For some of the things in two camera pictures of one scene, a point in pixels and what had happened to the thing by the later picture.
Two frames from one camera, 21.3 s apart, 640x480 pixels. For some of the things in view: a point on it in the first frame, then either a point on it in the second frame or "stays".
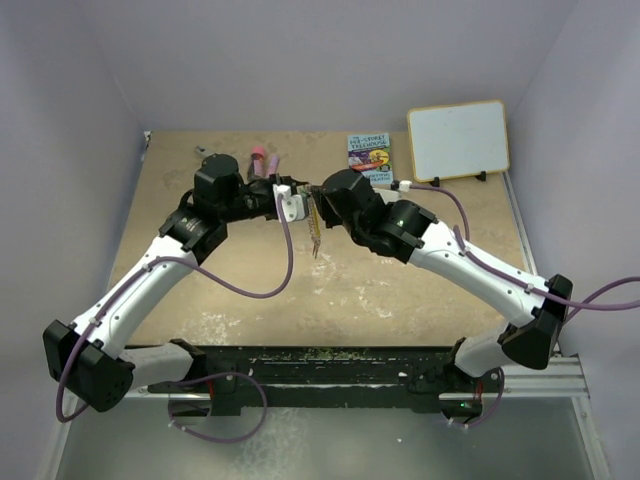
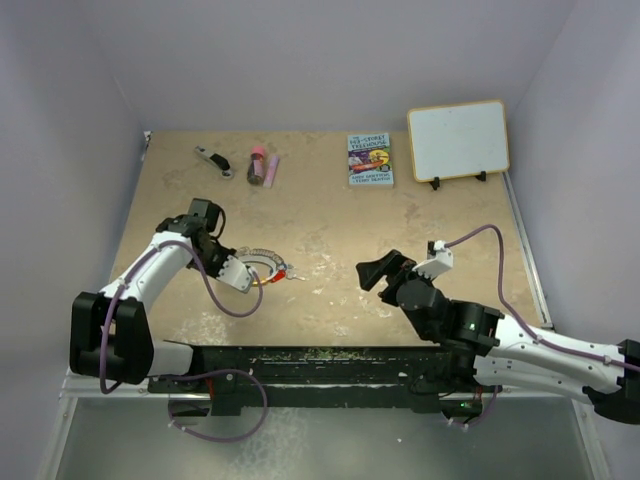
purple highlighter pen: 273,164 stays
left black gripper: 286,179 → 224,253
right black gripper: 325,209 → 394,265
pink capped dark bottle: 257,166 stays
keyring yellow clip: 314,221 → 269,258
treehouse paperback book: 371,153 stays
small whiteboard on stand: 458,139 stays
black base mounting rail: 279,378 stays
